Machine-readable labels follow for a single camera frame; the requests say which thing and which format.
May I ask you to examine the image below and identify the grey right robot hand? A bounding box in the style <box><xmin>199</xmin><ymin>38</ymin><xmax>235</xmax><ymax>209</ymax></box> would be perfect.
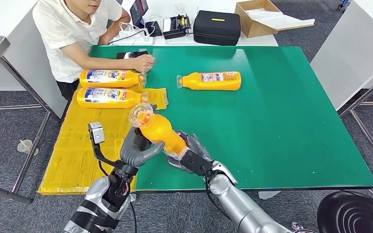
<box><xmin>165</xmin><ymin>130</ymin><xmax>213</xmax><ymax>174</ymax></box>

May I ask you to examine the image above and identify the person's right hand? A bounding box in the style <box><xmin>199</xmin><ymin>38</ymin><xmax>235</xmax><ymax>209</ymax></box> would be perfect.
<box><xmin>132</xmin><ymin>54</ymin><xmax>156</xmax><ymax>73</ymax></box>

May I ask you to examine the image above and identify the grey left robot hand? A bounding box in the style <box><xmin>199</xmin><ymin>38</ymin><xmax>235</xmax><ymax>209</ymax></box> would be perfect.
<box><xmin>119</xmin><ymin>127</ymin><xmax>165</xmax><ymax>168</ymax></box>

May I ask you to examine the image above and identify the orange detergent bottle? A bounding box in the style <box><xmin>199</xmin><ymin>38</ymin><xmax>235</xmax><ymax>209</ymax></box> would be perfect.
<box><xmin>79</xmin><ymin>69</ymin><xmax>147</xmax><ymax>89</ymax></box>
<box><xmin>128</xmin><ymin>102</ymin><xmax>188</xmax><ymax>158</ymax></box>
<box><xmin>76</xmin><ymin>87</ymin><xmax>149</xmax><ymax>109</ymax></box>
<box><xmin>176</xmin><ymin>71</ymin><xmax>242</xmax><ymax>91</ymax></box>

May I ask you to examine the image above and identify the black smartphone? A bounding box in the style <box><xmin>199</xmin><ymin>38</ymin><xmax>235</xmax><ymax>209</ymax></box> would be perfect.
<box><xmin>117</xmin><ymin>50</ymin><xmax>149</xmax><ymax>60</ymax></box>

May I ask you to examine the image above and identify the white power strip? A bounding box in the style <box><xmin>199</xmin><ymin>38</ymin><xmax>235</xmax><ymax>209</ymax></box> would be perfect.
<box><xmin>109</xmin><ymin>27</ymin><xmax>154</xmax><ymax>46</ymax></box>

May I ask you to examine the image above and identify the small black flat device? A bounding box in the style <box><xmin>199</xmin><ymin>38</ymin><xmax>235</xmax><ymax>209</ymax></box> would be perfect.
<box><xmin>145</xmin><ymin>21</ymin><xmax>163</xmax><ymax>37</ymax></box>

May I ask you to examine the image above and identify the black label printer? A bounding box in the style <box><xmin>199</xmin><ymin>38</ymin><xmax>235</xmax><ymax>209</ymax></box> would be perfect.
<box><xmin>162</xmin><ymin>14</ymin><xmax>192</xmax><ymax>40</ymax></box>

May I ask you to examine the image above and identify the black tablet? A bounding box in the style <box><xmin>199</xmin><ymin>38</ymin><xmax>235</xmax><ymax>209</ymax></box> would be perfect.
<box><xmin>130</xmin><ymin>0</ymin><xmax>149</xmax><ymax>29</ymax></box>

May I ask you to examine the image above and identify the yellow taped cardboard sheet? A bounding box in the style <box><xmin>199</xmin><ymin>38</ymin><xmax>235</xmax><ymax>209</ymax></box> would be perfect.
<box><xmin>37</xmin><ymin>84</ymin><xmax>169</xmax><ymax>196</ymax></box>

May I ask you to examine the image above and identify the black zippered carrying case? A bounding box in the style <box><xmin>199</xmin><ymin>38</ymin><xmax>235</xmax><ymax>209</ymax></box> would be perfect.
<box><xmin>193</xmin><ymin>10</ymin><xmax>241</xmax><ymax>46</ymax></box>

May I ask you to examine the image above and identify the person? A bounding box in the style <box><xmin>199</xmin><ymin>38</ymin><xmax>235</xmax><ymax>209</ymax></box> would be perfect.
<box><xmin>32</xmin><ymin>0</ymin><xmax>156</xmax><ymax>100</ymax></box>

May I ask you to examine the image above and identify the green table mat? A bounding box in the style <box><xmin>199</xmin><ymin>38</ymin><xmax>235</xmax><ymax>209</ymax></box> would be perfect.
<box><xmin>88</xmin><ymin>45</ymin><xmax>373</xmax><ymax>194</ymax></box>

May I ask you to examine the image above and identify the clear plastic cup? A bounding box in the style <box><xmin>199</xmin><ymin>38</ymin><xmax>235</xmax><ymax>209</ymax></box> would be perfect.
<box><xmin>17</xmin><ymin>139</ymin><xmax>39</xmax><ymax>157</ymax></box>

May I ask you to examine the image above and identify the brown cardboard box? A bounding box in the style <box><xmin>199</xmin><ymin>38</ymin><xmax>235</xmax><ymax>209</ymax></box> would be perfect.
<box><xmin>235</xmin><ymin>0</ymin><xmax>282</xmax><ymax>38</ymax></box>

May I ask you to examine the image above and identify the white desk with grey panel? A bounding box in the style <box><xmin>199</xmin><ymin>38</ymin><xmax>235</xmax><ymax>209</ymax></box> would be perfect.
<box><xmin>0</xmin><ymin>0</ymin><xmax>68</xmax><ymax>120</ymax></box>

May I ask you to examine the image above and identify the white foam sheet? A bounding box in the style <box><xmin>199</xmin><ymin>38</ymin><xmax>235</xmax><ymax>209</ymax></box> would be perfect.
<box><xmin>245</xmin><ymin>8</ymin><xmax>316</xmax><ymax>31</ymax></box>

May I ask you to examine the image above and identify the black round stool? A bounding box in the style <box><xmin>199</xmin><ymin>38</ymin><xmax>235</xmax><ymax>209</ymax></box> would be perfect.
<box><xmin>317</xmin><ymin>191</ymin><xmax>373</xmax><ymax>233</ymax></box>

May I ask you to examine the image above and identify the white table with metal legs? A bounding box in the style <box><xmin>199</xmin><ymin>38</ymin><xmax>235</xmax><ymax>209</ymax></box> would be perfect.
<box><xmin>309</xmin><ymin>0</ymin><xmax>373</xmax><ymax>181</ymax></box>

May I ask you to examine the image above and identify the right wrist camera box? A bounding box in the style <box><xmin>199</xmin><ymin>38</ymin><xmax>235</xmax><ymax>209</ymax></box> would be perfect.
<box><xmin>178</xmin><ymin>149</ymin><xmax>215</xmax><ymax>177</ymax></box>

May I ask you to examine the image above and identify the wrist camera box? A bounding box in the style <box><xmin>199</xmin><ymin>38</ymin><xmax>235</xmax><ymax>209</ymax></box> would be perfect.
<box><xmin>178</xmin><ymin>149</ymin><xmax>215</xmax><ymax>177</ymax></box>
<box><xmin>87</xmin><ymin>121</ymin><xmax>139</xmax><ymax>176</ymax></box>

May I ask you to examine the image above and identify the black cable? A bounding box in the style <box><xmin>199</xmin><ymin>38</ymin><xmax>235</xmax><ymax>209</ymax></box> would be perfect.
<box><xmin>108</xmin><ymin>30</ymin><xmax>148</xmax><ymax>46</ymax></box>

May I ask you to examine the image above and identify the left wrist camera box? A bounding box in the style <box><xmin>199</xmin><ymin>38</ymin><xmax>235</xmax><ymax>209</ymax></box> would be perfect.
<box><xmin>87</xmin><ymin>121</ymin><xmax>139</xmax><ymax>176</ymax></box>

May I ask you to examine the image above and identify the cable bundle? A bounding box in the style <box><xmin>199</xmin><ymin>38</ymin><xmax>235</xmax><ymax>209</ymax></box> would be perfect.
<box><xmin>291</xmin><ymin>222</ymin><xmax>318</xmax><ymax>233</ymax></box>

